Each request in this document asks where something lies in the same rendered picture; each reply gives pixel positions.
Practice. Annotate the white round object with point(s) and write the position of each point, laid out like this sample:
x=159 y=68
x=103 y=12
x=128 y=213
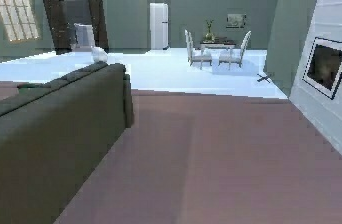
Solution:
x=99 y=54

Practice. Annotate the grey white bin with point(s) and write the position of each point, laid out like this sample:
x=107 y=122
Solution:
x=84 y=35

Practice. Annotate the white dining chair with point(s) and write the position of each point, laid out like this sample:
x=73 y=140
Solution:
x=235 y=53
x=195 y=53

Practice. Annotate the small framed wall picture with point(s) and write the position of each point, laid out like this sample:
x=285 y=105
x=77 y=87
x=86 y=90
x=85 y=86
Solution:
x=236 y=20

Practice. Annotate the dark dining table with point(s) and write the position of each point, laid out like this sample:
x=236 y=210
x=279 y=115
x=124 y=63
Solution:
x=218 y=43

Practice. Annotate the window with white grid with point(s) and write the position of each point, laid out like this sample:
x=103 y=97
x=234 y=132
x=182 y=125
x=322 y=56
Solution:
x=17 y=19

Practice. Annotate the black cross-shaped object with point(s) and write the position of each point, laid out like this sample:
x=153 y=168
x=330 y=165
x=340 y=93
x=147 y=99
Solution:
x=263 y=78

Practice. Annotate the dark brown doorway frame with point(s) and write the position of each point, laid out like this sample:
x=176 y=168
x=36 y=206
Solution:
x=59 y=26

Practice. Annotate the green house plant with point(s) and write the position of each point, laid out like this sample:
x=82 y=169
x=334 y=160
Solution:
x=209 y=31

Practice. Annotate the white fridge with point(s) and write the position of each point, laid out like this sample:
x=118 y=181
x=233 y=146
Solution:
x=158 y=26

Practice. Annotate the dark green sofa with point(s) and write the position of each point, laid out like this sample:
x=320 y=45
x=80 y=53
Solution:
x=45 y=140

